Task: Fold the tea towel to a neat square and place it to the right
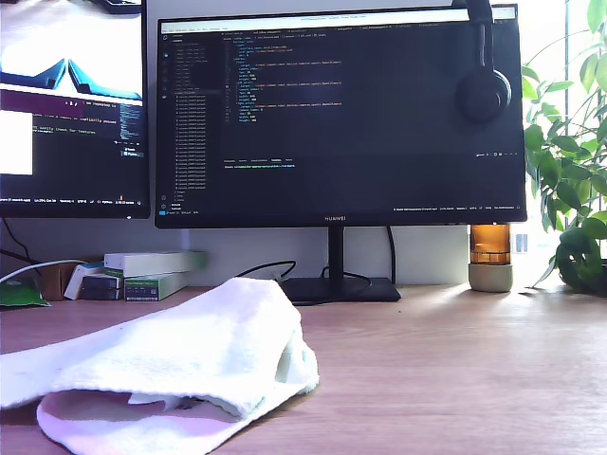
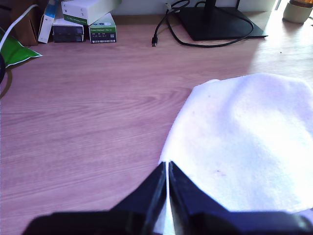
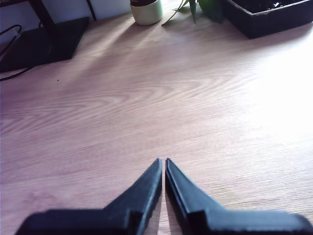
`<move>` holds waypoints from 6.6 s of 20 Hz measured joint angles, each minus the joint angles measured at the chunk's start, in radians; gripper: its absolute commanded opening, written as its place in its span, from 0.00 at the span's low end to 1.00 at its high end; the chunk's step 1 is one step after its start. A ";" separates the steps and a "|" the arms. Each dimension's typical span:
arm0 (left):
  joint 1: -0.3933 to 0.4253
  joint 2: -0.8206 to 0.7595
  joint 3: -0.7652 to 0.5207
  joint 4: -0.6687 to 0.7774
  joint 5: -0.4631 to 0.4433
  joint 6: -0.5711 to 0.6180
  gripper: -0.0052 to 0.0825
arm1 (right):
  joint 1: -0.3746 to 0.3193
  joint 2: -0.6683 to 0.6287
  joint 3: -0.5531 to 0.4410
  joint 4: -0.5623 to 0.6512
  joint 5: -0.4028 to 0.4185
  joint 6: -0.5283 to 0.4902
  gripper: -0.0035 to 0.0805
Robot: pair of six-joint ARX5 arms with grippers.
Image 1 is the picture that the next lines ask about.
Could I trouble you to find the pastel printed tea towel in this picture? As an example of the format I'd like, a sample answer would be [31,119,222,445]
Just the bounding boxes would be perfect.
[0,277,320,455]

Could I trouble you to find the black Huawei monitor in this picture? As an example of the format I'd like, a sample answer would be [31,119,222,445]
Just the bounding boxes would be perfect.
[154,3,528,304]

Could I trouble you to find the long white box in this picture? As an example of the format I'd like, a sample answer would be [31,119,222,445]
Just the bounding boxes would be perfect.
[103,249,209,279]

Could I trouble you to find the green and white box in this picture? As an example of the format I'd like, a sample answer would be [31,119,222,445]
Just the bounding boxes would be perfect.
[123,270,191,302]

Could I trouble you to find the amber glass jar grey base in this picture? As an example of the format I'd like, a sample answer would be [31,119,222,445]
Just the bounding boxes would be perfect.
[468,223,515,292]

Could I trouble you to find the small dark box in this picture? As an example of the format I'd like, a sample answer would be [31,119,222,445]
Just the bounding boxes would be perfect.
[80,274,120,300]

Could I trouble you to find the black headphones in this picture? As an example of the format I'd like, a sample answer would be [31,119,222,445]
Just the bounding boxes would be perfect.
[453,0,514,125]

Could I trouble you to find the black monitor showing terminal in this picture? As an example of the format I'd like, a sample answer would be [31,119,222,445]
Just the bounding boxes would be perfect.
[0,0,152,221]

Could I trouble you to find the brown cardboard box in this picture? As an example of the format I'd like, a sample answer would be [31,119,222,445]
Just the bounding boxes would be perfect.
[36,259,91,302]

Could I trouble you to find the green leafy houseplant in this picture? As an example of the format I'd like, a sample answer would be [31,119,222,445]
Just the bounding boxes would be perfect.
[521,0,607,294]

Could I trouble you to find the green foil packet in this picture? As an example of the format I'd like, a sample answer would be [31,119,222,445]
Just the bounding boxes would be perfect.
[0,278,51,308]

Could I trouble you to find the black looped desk cable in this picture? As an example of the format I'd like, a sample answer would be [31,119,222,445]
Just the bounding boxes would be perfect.
[235,259,298,285]

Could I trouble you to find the thin black stand cable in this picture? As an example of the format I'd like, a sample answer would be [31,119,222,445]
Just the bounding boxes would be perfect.
[321,264,374,298]

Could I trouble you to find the black monitor power cable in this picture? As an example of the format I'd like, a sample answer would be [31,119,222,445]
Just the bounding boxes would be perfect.
[386,226,398,285]

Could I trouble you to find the white cable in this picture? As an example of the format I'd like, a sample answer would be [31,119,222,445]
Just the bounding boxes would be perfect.
[0,258,89,285]

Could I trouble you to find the thin black wall cable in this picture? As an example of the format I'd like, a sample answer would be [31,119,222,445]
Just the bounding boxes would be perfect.
[0,217,46,266]

